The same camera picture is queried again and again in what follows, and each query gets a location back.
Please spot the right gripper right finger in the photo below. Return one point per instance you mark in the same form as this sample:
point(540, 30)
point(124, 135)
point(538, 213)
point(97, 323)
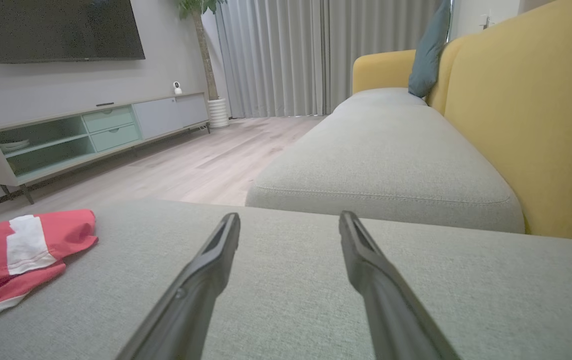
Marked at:
point(391, 320)

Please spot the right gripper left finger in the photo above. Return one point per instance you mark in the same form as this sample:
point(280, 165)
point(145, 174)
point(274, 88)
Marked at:
point(185, 310)

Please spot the wide grey sofa seat cushion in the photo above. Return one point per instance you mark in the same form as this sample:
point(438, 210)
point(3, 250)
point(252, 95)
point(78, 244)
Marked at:
point(516, 300)

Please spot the red shorts with white stripe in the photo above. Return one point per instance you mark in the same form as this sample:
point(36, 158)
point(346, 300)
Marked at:
point(65, 232)

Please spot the grey sofa backrest cushion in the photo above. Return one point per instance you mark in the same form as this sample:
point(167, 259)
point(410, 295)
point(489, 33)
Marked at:
point(391, 160)

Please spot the grey and mint TV cabinet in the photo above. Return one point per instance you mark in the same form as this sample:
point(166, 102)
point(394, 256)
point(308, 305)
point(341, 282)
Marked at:
point(160, 116)

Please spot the white ribbed plant pot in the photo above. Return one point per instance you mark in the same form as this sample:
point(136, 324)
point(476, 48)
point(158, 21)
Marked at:
point(218, 114)

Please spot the stack of white plates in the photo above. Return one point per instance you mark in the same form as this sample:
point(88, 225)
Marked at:
point(14, 146)

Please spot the yellow sofa backrest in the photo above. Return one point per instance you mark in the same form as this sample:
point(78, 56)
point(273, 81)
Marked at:
point(531, 125)

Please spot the yellow sofa armrest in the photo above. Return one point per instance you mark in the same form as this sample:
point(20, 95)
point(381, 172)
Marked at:
point(381, 70)

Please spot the green potted tree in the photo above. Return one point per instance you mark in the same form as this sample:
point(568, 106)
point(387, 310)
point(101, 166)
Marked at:
point(204, 60)

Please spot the teal throw pillow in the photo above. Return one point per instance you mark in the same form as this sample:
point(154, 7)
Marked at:
point(428, 55)

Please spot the grey pleated curtain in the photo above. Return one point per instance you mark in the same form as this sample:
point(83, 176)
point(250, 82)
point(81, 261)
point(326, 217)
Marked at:
point(275, 55)

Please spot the black flat screen television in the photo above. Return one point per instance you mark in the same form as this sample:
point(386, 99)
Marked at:
point(55, 30)

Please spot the small white security camera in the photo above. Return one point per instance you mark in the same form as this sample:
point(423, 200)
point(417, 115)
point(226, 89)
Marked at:
point(177, 89)

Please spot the white wall socket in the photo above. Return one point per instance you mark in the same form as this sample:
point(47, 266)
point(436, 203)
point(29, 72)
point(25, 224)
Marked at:
point(487, 21)

